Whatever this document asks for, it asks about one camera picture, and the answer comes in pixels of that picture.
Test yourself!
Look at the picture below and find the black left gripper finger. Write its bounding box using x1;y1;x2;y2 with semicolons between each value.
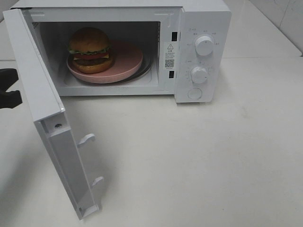
0;68;18;94
0;90;23;109

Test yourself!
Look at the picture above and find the white microwave door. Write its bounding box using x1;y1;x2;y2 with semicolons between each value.
3;9;103;219

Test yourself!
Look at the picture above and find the burger with lettuce and tomato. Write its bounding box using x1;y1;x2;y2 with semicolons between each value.
68;27;114;74

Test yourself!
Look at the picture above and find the pink round plate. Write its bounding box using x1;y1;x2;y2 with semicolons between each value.
66;40;143;84

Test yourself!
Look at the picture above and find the round white door button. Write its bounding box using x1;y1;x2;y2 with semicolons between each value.
187;88;203;100

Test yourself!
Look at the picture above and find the white microwave oven body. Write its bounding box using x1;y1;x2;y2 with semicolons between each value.
9;0;232;103

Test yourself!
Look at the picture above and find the white lower timer knob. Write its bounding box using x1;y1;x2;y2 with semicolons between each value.
190;66;208;84

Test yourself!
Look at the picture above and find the white upper power knob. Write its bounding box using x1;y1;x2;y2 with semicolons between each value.
194;34;214;57

